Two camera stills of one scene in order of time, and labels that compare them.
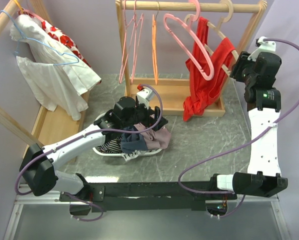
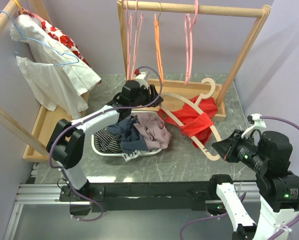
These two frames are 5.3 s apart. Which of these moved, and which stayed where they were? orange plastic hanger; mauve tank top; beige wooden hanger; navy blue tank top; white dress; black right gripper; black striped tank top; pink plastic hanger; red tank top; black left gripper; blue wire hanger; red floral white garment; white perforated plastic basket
Moved: pink plastic hanger; black right gripper; red tank top; beige wooden hanger; orange plastic hanger; black left gripper
Stayed: white perforated plastic basket; navy blue tank top; black striped tank top; mauve tank top; blue wire hanger; red floral white garment; white dress
